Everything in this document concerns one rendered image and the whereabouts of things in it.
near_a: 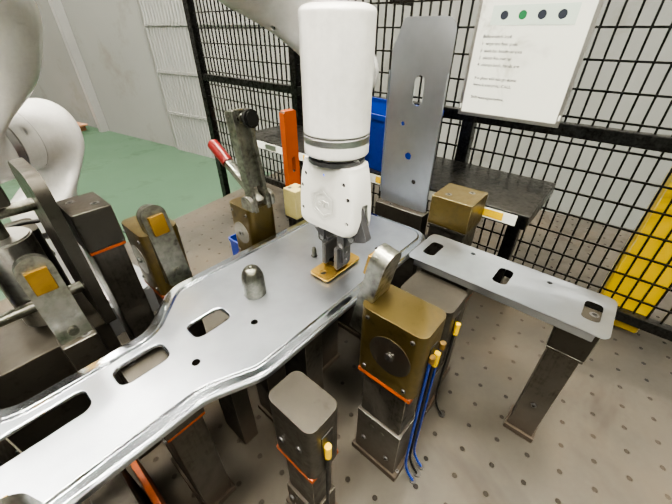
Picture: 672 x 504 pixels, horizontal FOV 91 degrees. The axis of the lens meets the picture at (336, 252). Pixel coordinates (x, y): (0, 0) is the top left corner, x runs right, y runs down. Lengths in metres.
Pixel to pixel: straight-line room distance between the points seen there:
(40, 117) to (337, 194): 0.60
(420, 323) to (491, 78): 0.66
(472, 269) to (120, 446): 0.50
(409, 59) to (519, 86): 0.31
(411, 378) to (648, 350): 0.74
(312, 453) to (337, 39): 0.43
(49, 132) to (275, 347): 0.61
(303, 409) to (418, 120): 0.53
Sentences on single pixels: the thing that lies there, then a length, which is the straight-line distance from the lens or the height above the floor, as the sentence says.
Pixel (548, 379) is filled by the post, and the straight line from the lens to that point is 0.65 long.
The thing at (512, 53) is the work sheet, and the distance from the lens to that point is 0.91.
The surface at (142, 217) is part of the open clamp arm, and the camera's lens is 0.55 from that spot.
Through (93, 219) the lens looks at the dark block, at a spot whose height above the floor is 1.11.
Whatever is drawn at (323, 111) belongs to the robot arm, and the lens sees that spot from 0.40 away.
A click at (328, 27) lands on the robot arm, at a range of 0.39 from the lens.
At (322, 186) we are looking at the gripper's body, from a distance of 0.45.
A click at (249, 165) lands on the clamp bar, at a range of 0.61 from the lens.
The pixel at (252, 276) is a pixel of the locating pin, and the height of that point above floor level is 1.04.
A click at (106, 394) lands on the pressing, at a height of 1.00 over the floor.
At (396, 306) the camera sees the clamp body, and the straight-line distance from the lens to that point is 0.41.
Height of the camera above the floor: 1.32
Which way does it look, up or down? 34 degrees down
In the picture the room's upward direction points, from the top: straight up
